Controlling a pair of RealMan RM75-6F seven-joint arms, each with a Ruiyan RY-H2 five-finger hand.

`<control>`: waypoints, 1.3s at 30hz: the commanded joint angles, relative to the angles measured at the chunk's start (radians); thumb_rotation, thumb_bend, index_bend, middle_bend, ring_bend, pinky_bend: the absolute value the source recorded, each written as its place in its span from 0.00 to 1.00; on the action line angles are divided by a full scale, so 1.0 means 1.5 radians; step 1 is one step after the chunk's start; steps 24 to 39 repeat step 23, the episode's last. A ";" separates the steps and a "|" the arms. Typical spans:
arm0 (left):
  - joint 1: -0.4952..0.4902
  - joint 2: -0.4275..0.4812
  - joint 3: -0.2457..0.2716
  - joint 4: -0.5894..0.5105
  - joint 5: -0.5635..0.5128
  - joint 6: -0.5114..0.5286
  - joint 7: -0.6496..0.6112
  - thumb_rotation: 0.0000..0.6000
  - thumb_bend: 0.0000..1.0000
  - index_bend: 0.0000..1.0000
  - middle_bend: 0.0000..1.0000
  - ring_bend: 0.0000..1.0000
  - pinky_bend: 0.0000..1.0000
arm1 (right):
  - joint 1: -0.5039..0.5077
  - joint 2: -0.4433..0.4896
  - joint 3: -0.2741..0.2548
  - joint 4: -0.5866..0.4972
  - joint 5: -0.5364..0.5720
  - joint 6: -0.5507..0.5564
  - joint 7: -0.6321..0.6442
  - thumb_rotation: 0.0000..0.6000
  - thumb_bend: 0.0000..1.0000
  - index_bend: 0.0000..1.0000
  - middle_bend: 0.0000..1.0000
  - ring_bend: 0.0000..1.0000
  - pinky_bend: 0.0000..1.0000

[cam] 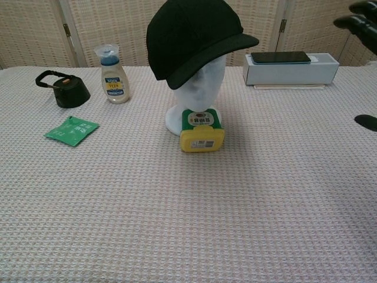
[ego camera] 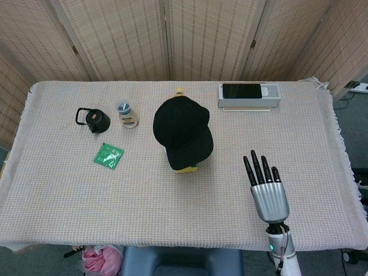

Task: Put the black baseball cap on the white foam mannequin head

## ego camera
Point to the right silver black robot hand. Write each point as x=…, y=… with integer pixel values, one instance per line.
x=270, y=201

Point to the black baseball cap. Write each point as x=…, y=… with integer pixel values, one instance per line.
x=181, y=129

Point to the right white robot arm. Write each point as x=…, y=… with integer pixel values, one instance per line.
x=283, y=253

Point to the green container with yellow lid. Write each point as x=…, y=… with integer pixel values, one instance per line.
x=187, y=170

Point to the black caster wheel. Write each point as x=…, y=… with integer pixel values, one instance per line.
x=349, y=256

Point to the white rectangular cardboard box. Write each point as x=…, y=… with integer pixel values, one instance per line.
x=271, y=96

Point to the blue padded seat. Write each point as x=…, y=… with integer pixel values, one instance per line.
x=181, y=261

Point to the black smartphone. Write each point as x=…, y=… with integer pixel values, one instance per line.
x=241, y=91

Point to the beige waffle-weave tablecloth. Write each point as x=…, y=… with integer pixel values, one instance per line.
x=143, y=207

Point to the small yellow bottle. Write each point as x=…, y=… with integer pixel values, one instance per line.
x=179, y=92

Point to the white power strip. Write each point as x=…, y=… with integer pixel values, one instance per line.
x=359, y=86

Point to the mayonnaise squeeze bottle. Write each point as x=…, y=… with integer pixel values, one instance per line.
x=128, y=118

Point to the green foil sachet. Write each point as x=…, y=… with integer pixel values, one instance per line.
x=107, y=155

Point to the woven bamboo folding screen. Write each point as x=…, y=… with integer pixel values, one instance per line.
x=212, y=37

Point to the pink plastic bag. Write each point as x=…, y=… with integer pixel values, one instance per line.
x=100, y=258

